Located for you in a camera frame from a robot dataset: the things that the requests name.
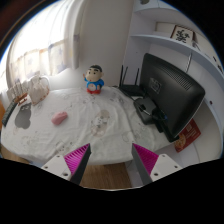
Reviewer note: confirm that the red orange box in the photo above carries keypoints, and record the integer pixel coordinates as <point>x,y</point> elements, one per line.
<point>188,135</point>

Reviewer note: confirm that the white patterned tablecloth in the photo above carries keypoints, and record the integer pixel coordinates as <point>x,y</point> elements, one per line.
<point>107,121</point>

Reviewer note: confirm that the framed calligraphy picture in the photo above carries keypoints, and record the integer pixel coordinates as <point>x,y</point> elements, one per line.
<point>182,34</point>

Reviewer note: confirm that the white curtain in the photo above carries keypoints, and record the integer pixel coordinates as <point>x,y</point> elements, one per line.
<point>48,43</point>

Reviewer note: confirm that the black wifi router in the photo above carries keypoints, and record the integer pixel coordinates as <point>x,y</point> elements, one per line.
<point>130,90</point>

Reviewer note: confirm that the white tissue box cover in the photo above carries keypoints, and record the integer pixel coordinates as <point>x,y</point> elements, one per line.
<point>38,89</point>

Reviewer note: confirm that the cartoon boy figurine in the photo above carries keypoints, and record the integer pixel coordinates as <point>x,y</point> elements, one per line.
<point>93,79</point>

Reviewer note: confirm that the black monitor stand base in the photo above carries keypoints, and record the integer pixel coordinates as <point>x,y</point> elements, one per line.
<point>146,110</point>

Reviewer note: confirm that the black computer monitor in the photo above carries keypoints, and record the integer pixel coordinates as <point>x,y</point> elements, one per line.
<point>177,95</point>

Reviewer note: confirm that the white wall shelf unit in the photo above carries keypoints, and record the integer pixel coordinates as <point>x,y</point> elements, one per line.
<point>152,23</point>

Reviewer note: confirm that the grey mouse-shaped mouse pad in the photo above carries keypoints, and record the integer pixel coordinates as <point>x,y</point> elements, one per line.
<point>22,119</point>

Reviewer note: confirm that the black keyboard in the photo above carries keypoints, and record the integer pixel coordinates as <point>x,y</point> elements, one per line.
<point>8,113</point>

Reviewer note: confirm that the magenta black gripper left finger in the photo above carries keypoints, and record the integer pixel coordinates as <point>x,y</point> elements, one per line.
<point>70,167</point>

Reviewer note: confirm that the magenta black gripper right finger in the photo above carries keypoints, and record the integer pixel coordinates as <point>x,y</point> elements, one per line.
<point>151,166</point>

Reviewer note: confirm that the pink computer mouse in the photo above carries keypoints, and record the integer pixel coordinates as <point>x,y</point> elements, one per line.
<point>59,117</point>

